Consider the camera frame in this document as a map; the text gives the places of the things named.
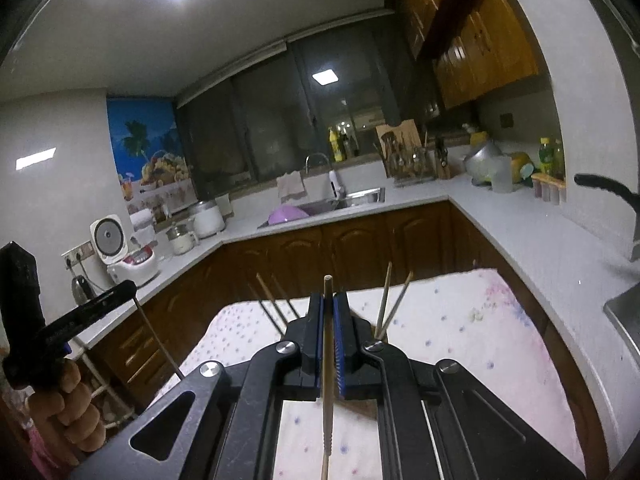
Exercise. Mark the dark wooden base cabinets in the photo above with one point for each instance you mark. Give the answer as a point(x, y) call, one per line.
point(350, 245)

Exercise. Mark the white round rice cooker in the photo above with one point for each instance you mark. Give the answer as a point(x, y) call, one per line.
point(207, 220)

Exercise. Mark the translucent plastic container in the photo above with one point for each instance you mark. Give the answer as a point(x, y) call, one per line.
point(502, 175)

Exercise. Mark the chrome faucet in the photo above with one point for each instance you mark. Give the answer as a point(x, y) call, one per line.
point(316, 157)

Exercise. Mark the steel electric kettle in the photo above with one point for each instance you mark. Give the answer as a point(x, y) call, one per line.
point(81, 290)

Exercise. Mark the wall socket panel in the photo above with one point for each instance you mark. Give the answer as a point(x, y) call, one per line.
point(77, 255)

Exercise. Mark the floral tablecloth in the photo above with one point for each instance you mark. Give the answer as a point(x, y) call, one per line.
point(475, 340)

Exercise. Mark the dark wall outlet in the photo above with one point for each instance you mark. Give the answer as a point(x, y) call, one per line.
point(507, 120)

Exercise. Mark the wooden cutting board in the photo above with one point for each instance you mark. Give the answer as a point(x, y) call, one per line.
point(405, 132)

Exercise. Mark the carved wooden chopstick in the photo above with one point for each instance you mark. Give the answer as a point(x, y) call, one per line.
point(385, 300)
point(327, 410)
point(400, 295)

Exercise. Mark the wooden wall cabinets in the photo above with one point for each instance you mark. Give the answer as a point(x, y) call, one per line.
point(480, 55)

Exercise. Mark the white paper towel roll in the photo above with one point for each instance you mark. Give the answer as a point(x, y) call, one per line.
point(142, 225)

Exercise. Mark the small white pot glass lid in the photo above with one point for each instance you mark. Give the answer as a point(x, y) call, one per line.
point(180, 241)

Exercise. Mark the purple plastic basin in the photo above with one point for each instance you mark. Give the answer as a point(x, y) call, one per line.
point(287, 215)

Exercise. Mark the dark glass bottle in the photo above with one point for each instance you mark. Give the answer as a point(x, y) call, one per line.
point(348, 145)

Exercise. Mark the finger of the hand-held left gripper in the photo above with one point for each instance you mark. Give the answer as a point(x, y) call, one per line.
point(105, 302)

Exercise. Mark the metal chopstick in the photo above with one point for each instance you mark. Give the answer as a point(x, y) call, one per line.
point(160, 340)
point(267, 302)
point(287, 302)

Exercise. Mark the upturned metal pot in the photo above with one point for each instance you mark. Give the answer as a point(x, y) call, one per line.
point(480, 162)

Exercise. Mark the person's left hand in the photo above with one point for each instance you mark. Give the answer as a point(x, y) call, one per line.
point(70, 405)

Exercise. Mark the pink clothing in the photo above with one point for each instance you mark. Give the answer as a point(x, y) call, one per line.
point(20, 445)

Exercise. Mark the white kitchen countertop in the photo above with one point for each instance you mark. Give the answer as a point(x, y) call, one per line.
point(525, 240)

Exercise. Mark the white soap dispenser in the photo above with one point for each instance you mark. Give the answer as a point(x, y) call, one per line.
point(336, 185)

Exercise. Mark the steel kitchen sink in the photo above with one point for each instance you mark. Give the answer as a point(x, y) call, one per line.
point(360, 196)

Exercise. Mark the tropical fruit wall poster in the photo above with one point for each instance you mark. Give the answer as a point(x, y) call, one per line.
point(145, 145)

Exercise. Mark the yellow oil bottle green cap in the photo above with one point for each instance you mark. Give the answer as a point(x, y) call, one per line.
point(549, 157)

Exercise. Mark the steel cooktop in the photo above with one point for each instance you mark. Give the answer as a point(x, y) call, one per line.
point(625, 315)

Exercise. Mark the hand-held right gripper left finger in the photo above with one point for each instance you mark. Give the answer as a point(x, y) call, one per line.
point(312, 345)

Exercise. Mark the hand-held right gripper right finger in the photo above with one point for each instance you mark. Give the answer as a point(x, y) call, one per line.
point(340, 345)

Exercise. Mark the knife block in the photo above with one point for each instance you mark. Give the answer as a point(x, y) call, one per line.
point(443, 160)

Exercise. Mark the beige dish cloth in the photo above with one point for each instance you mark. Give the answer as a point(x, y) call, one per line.
point(291, 185)

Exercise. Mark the yellow detergent bottle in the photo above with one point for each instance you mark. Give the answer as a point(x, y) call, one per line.
point(335, 145)

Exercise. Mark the dark kitchen window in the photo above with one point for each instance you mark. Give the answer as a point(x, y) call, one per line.
point(280, 110)

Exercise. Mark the yellow plastic container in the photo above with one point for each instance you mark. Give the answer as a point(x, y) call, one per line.
point(522, 165)

